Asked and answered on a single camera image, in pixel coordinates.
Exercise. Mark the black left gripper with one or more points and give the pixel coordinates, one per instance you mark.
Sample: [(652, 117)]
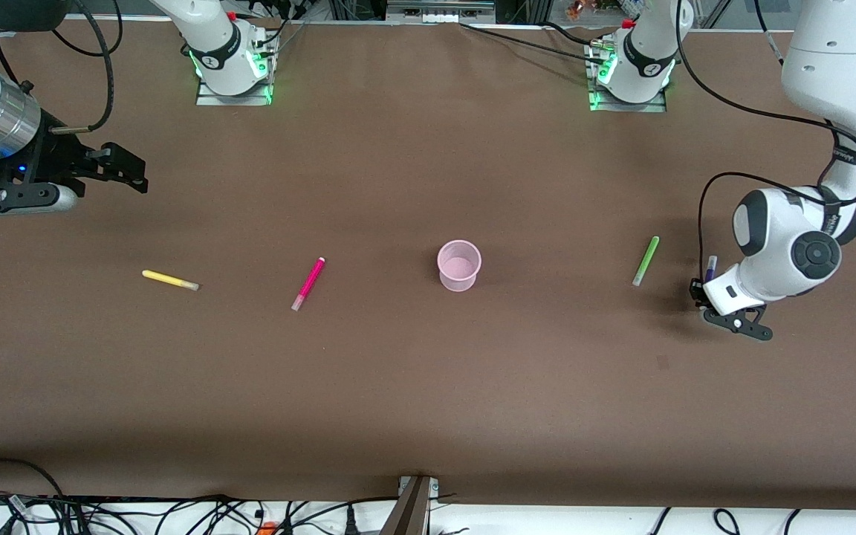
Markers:
[(696, 289)]

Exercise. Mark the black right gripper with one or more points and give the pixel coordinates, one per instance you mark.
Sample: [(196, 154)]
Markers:
[(54, 157)]

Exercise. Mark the purple highlighter pen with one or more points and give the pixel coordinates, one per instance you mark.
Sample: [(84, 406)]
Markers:
[(711, 267)]

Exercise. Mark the pink highlighter pen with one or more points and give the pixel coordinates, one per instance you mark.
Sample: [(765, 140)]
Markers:
[(307, 284)]

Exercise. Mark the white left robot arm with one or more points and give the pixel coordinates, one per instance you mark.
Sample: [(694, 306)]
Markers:
[(837, 67)]

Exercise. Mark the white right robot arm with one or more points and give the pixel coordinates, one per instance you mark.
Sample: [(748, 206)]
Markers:
[(212, 37)]

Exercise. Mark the pink cup pen holder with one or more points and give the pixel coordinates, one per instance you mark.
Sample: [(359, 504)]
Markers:
[(460, 281)]

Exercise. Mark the green highlighter pen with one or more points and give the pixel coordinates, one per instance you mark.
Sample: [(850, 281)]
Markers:
[(646, 261)]

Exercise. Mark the yellow highlighter pen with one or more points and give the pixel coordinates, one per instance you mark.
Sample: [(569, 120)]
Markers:
[(168, 279)]

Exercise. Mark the grey aluminium strut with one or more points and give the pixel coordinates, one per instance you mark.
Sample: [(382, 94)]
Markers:
[(409, 513)]

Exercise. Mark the small orange object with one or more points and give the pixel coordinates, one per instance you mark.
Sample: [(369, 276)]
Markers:
[(268, 528)]

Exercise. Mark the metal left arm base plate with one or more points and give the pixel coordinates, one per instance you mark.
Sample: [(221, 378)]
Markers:
[(628, 107)]

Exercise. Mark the metal table edge bracket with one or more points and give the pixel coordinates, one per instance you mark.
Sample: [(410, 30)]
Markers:
[(432, 484)]

